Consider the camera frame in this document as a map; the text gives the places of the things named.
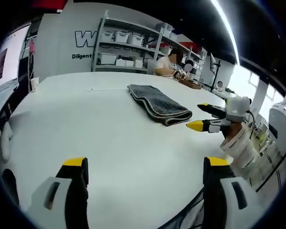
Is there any grey towel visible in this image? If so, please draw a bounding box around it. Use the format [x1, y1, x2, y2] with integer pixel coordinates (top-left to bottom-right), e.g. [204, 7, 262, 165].
[127, 83, 193, 126]

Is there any open laptop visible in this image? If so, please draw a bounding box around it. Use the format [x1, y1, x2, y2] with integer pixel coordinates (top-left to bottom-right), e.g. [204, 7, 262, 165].
[0, 23, 31, 96]

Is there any person's right hand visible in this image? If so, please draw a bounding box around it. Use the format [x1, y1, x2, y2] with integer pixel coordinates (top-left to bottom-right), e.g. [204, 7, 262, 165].
[223, 121, 245, 144]

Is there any monitor on black stand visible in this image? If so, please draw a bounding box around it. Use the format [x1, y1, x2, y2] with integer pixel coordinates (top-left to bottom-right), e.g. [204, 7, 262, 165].
[209, 53, 222, 93]

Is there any wooden tray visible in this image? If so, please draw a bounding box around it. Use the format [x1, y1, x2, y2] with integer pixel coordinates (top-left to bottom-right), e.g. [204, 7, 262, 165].
[178, 78, 203, 90]

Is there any white chest-worn device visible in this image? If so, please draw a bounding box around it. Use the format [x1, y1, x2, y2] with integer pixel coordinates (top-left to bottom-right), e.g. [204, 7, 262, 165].
[268, 101, 286, 155]

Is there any ceiling light strip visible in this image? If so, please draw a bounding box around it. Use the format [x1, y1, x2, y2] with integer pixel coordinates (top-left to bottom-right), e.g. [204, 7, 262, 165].
[211, 0, 241, 66]

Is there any white plush cloth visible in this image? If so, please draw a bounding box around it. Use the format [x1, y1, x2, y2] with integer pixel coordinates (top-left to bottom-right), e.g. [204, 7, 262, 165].
[0, 121, 14, 160]

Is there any grey metal shelf rack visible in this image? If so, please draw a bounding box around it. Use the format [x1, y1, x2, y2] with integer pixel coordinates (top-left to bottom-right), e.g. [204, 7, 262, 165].
[92, 9, 207, 79]

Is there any white paper cup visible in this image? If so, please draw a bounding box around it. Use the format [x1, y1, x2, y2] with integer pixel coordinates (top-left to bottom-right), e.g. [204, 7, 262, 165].
[30, 77, 40, 93]

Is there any metal shelf with white bins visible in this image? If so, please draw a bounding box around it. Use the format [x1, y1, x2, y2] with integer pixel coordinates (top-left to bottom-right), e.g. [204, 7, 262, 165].
[96, 22, 205, 79]

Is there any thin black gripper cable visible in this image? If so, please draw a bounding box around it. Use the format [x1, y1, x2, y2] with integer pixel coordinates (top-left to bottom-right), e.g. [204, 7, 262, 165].
[245, 110, 256, 144]

